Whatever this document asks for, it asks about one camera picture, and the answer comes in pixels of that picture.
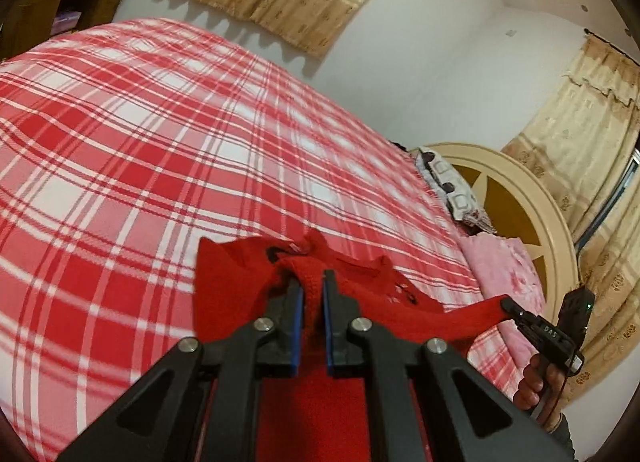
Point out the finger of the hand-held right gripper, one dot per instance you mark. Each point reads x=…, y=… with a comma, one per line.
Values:
x=517, y=314

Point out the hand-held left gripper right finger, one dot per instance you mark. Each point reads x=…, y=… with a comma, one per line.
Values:
x=328, y=327

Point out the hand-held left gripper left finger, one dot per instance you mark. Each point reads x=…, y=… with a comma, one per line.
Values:
x=297, y=327

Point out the red embroidered knit sweater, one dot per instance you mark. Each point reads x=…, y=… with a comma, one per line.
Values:
x=235, y=282

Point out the person's right forearm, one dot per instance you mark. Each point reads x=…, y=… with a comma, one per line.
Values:
x=560, y=439

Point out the person's right hand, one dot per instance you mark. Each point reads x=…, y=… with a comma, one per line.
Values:
x=527, y=388

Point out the pink floral quilt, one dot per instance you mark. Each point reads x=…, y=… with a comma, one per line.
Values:
x=505, y=267

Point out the cream wooden headboard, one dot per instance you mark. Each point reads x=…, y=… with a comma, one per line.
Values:
x=540, y=202

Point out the grey patterned pillow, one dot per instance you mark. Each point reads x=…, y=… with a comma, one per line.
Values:
x=455, y=192

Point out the long beige floral curtain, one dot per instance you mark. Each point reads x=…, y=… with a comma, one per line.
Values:
x=575, y=131

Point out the red plaid bed sheet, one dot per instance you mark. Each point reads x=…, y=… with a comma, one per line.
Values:
x=150, y=141

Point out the pink storage box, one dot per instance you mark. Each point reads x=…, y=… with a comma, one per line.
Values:
x=67, y=21

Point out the brown wooden desk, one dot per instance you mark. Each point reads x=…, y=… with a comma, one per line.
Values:
x=40, y=1

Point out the dark window frame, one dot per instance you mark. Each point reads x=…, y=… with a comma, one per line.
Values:
x=607, y=202

